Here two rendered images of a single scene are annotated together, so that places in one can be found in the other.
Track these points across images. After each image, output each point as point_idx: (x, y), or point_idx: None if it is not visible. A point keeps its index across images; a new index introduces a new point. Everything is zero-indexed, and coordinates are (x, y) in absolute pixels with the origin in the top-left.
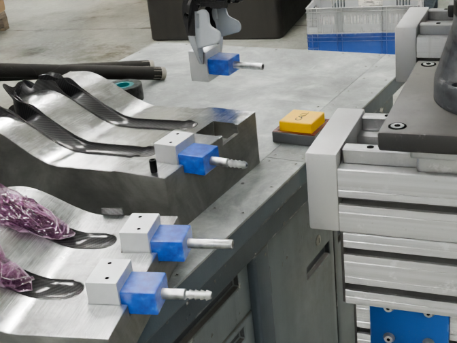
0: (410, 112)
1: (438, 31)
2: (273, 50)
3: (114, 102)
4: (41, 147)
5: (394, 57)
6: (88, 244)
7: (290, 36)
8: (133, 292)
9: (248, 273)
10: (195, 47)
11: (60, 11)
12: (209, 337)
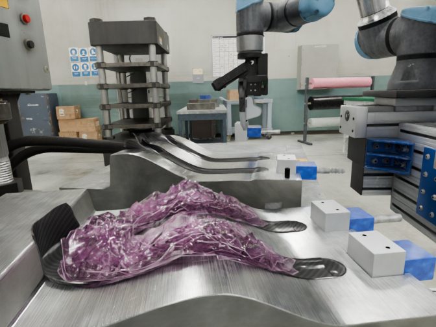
0: None
1: (377, 109)
2: (226, 145)
3: (198, 150)
4: (178, 170)
5: (291, 145)
6: (280, 230)
7: None
8: (415, 259)
9: None
10: (244, 119)
11: (53, 156)
12: None
